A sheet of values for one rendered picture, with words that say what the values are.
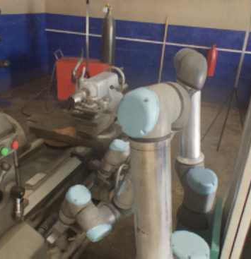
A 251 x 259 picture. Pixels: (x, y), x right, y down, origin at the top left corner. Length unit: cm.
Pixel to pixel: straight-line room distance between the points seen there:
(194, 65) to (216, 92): 453
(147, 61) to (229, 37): 155
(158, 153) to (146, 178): 8
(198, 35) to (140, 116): 500
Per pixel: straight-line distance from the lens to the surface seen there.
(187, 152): 157
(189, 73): 127
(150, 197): 81
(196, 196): 149
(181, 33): 572
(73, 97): 205
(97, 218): 114
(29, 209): 150
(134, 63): 604
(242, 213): 112
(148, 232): 87
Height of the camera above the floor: 177
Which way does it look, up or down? 25 degrees down
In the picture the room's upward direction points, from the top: 4 degrees clockwise
